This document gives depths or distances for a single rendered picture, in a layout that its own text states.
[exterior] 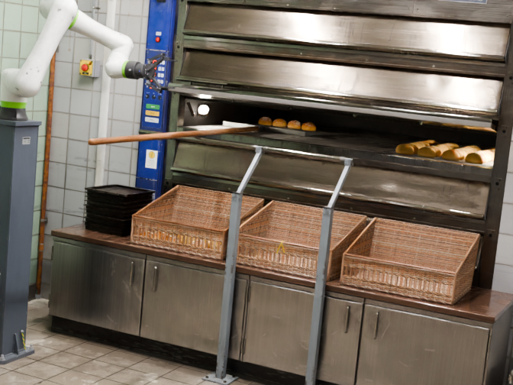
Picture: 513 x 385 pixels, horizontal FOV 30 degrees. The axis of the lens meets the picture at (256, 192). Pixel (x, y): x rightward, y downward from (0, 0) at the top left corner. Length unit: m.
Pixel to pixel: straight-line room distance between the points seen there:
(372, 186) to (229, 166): 0.84
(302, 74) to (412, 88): 0.61
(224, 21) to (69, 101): 1.14
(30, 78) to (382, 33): 1.78
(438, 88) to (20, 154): 2.10
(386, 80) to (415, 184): 0.55
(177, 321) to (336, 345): 0.87
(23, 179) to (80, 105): 1.11
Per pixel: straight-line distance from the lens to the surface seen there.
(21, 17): 5.74
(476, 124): 4.72
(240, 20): 5.33
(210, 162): 5.40
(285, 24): 5.21
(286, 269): 4.72
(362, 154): 5.04
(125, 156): 5.69
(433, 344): 4.50
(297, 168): 5.19
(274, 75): 5.22
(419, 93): 4.94
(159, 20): 5.53
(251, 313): 4.79
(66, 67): 5.92
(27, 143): 4.85
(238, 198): 4.67
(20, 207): 4.88
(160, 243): 5.04
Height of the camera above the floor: 1.62
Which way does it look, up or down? 8 degrees down
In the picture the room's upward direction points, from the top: 5 degrees clockwise
